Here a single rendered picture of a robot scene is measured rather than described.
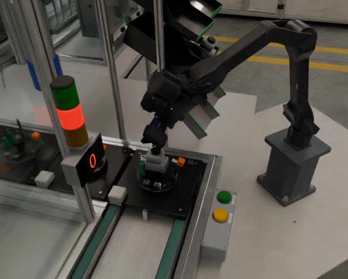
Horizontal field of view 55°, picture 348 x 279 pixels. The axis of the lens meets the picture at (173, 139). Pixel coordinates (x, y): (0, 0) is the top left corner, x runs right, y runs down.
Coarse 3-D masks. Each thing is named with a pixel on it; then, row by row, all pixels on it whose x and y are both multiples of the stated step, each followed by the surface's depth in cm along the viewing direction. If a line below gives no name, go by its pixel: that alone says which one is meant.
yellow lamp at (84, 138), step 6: (84, 126) 74; (66, 132) 72; (72, 132) 72; (78, 132) 72; (84, 132) 74; (66, 138) 74; (72, 138) 73; (78, 138) 73; (84, 138) 75; (72, 144) 74; (78, 144) 74
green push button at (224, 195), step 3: (219, 192) 102; (222, 192) 101; (225, 192) 101; (228, 192) 101; (219, 195) 100; (222, 195) 100; (225, 195) 100; (228, 195) 100; (219, 198) 100; (222, 198) 100; (225, 198) 100; (228, 198) 100; (222, 201) 100; (225, 201) 99; (228, 201) 100
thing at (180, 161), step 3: (174, 159) 99; (180, 159) 98; (183, 159) 99; (174, 162) 99; (177, 162) 98; (180, 162) 98; (183, 162) 98; (177, 165) 99; (180, 165) 98; (177, 168) 100; (174, 171) 101; (177, 171) 101; (174, 174) 102
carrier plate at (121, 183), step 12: (132, 156) 115; (168, 156) 115; (132, 168) 110; (180, 168) 110; (192, 168) 110; (120, 180) 106; (132, 180) 106; (180, 180) 106; (192, 180) 106; (132, 192) 102; (180, 192) 102; (192, 192) 102; (132, 204) 99; (144, 204) 99; (156, 204) 99; (168, 204) 98; (180, 204) 98; (168, 216) 97; (180, 216) 96
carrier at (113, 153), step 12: (108, 144) 120; (108, 156) 115; (120, 156) 115; (96, 168) 108; (108, 168) 111; (120, 168) 110; (96, 180) 106; (108, 180) 106; (96, 192) 103; (108, 192) 104
